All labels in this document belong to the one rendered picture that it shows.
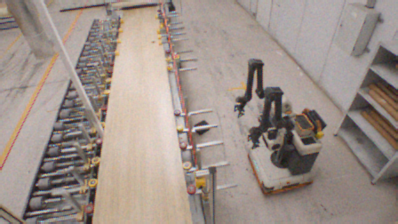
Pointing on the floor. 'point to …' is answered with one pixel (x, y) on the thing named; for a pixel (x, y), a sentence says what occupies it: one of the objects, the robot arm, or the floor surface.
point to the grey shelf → (377, 152)
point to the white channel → (67, 63)
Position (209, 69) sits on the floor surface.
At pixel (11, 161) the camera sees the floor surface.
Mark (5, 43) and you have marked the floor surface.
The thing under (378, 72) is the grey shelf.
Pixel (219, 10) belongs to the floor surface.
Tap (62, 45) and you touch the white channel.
